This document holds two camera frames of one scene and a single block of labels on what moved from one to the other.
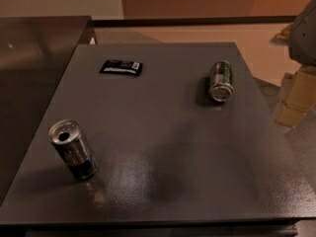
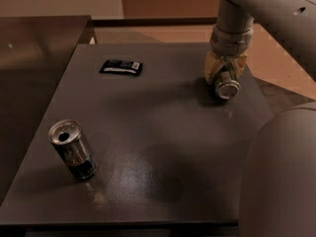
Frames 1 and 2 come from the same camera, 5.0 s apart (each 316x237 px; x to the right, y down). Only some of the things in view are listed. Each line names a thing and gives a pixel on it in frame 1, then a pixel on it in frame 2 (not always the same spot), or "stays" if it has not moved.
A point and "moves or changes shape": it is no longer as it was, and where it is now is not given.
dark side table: x=36 y=53 stays
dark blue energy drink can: x=68 y=138 stays
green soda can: x=221 y=81 moves or changes shape
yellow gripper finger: x=299 y=96 -> x=226 y=44
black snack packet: x=121 y=66 stays
